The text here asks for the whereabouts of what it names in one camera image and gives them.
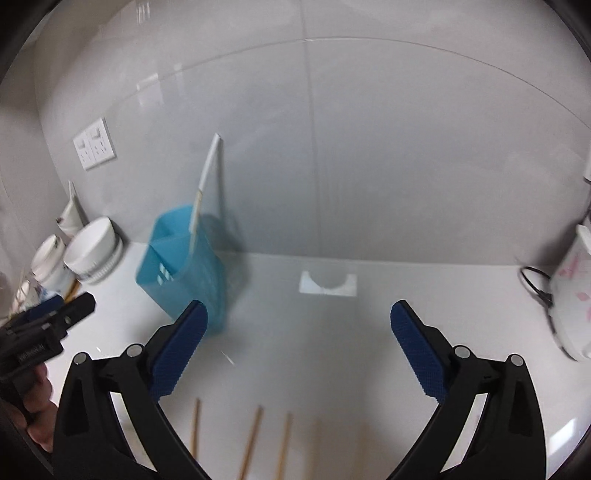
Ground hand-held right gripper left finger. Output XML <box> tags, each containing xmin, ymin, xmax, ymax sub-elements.
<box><xmin>52</xmin><ymin>300</ymin><xmax>211</xmax><ymax>480</ymax></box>

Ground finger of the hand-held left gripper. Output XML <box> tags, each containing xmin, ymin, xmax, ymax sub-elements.
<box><xmin>9</xmin><ymin>295</ymin><xmax>65</xmax><ymax>329</ymax></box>
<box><xmin>44</xmin><ymin>293</ymin><xmax>97</xmax><ymax>340</ymax></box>

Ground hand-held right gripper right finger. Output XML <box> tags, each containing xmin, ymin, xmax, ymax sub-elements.
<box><xmin>388</xmin><ymin>300</ymin><xmax>548</xmax><ymax>480</ymax></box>

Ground blue plastic utensil holder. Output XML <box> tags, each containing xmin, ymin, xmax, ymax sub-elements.
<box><xmin>135</xmin><ymin>204</ymin><xmax>241</xmax><ymax>337</ymax></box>

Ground person's left hand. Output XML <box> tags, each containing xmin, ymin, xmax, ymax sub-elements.
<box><xmin>23</xmin><ymin>364</ymin><xmax>59</xmax><ymax>454</ymax></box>

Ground white bowl blue pattern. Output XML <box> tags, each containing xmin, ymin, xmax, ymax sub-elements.
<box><xmin>30</xmin><ymin>234</ymin><xmax>77</xmax><ymax>291</ymax></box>

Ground plain white bowl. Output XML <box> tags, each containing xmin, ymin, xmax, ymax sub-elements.
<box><xmin>64</xmin><ymin>217</ymin><xmax>124</xmax><ymax>284</ymax></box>

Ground white squeeze tube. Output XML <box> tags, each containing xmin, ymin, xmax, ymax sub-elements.
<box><xmin>55</xmin><ymin>180</ymin><xmax>88</xmax><ymax>238</ymax></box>

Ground white appliance pink print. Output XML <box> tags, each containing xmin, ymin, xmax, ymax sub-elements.
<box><xmin>547</xmin><ymin>222</ymin><xmax>591</xmax><ymax>363</ymax></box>

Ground white wrapped disposable chopsticks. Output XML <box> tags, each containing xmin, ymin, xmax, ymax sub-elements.
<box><xmin>187</xmin><ymin>133</ymin><xmax>226</xmax><ymax>252</ymax></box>

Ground white plastic bracket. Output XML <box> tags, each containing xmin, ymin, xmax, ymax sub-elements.
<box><xmin>299</xmin><ymin>271</ymin><xmax>358</xmax><ymax>297</ymax></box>

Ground black power cable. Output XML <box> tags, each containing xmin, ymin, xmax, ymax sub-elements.
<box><xmin>519</xmin><ymin>265</ymin><xmax>555</xmax><ymax>311</ymax></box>

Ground white wall switch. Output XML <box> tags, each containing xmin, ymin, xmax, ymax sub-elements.
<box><xmin>73</xmin><ymin>130</ymin><xmax>96</xmax><ymax>171</ymax></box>

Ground white wall socket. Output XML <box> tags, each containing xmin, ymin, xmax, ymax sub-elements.
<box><xmin>88</xmin><ymin>117</ymin><xmax>116</xmax><ymax>163</ymax></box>

